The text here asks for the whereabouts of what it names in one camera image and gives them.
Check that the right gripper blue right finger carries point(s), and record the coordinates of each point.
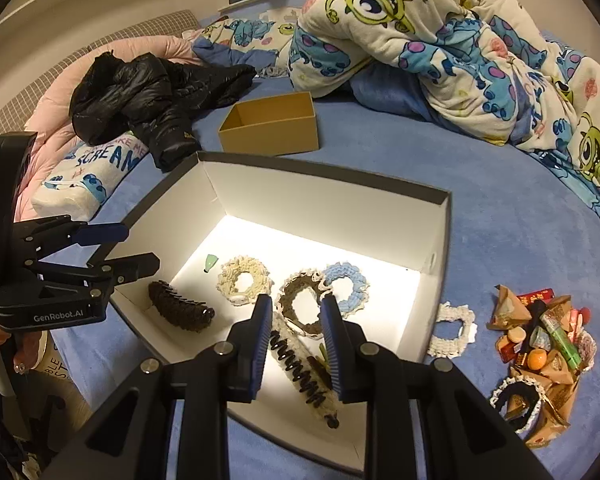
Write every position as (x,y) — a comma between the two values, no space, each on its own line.
(348,352)

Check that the red candy packet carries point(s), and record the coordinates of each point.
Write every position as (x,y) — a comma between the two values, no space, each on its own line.
(545,294)

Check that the monster cartoon comforter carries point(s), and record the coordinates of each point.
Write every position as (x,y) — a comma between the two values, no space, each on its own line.
(480,66)

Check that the scream print pillow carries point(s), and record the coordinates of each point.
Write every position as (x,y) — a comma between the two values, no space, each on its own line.
(87,177)

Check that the light blue crochet scrunchie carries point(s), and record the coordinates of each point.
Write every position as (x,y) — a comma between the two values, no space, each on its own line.
(349,285)

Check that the pink quilted blanket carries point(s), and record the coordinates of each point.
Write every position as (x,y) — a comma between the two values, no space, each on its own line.
(54,134)

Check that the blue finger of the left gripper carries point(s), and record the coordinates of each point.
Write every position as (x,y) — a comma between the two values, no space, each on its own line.
(98,234)
(128,269)

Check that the person left hand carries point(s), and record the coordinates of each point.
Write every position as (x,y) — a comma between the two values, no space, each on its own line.
(21,348)

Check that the brown lace trim scrunchie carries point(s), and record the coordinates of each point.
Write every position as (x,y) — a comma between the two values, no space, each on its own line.
(299,302)

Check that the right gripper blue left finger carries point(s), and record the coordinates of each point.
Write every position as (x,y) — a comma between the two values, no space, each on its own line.
(250,339)

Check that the small green hair clip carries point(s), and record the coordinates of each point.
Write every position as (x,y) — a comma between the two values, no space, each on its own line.
(210,262)

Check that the orange round candy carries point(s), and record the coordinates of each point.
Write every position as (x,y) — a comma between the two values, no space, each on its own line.
(536,359)

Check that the black puffer jacket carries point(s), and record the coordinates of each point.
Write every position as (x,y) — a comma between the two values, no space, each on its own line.
(155,99)

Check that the cream crochet scrunchie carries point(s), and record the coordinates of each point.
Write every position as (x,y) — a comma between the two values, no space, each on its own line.
(242,280)

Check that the small brown cardboard box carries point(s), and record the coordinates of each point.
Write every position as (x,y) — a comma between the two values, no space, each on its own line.
(276,125)

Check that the dark open shoe box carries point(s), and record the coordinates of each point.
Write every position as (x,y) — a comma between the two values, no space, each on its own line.
(227,228)

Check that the black cream lace scrunchie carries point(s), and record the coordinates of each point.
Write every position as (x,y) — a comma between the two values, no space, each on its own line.
(519,400)

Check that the green snack stick packet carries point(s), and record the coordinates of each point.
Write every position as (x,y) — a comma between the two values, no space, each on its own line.
(561,341)

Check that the brown pyramid snack packet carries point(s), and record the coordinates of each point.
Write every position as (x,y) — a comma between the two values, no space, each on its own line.
(556,369)
(509,311)
(553,422)

